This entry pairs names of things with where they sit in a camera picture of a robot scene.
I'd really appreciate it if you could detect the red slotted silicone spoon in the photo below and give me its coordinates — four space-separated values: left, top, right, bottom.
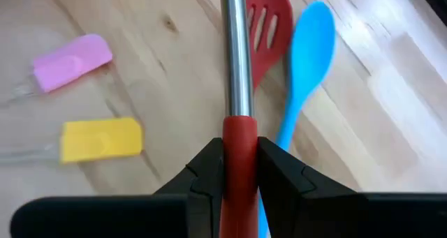
244 0 294 91

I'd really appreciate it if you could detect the small pink spatula clear handle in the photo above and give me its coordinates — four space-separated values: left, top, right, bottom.
0 34 114 108

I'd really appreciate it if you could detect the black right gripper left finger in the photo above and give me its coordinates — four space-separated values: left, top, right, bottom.
10 136 225 238

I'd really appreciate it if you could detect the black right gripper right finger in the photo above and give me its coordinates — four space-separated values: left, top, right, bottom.
257 136 447 238

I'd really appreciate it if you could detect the blue silicone spoon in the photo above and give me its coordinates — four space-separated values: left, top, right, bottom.
258 0 337 238

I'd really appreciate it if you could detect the small yellow spatula clear handle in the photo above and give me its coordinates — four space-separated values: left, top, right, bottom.
0 117 145 166

